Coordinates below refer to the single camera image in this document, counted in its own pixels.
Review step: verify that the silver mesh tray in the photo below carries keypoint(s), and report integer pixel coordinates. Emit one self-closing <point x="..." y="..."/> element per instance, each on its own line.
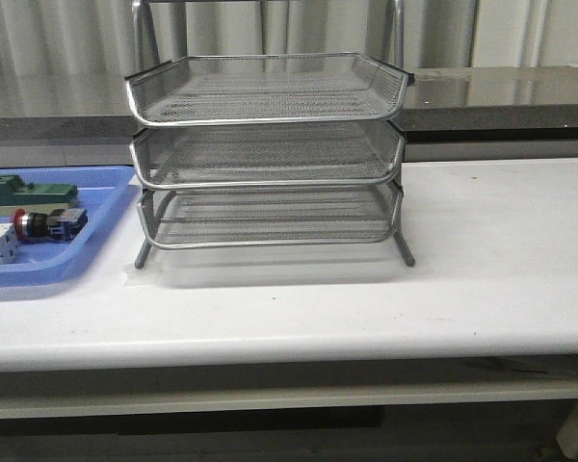
<point x="224" y="217"/>
<point x="254" y="89"/>
<point x="268" y="155"/>

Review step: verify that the red emergency stop button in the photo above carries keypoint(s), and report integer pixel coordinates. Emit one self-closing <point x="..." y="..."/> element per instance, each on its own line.
<point x="62" y="225"/>

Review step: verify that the blue plastic tray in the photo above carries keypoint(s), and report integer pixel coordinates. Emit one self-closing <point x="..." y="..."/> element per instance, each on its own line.
<point x="105" y="192"/>

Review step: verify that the dark grey back counter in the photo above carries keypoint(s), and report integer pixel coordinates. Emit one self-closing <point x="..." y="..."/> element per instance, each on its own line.
<point x="450" y="114"/>

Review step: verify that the green terminal block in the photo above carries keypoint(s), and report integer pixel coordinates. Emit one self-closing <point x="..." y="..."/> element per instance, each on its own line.
<point x="34" y="197"/>

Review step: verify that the silver wire rack frame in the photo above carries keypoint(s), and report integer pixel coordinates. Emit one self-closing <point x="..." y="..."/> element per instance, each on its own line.
<point x="147" y="56"/>

